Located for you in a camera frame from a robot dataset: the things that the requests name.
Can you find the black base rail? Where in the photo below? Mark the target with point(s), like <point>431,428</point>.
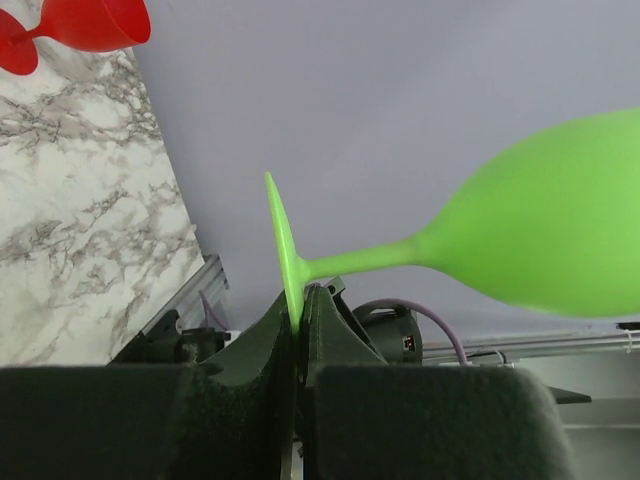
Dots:
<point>594,376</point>

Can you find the green wine glass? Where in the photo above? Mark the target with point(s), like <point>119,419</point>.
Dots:
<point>550,224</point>

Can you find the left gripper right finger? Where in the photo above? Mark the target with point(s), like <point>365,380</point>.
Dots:
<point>365,419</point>

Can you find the red wine glass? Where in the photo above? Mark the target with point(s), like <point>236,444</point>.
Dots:
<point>96,26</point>

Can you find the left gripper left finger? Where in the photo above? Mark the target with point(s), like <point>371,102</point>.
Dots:
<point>229,417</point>

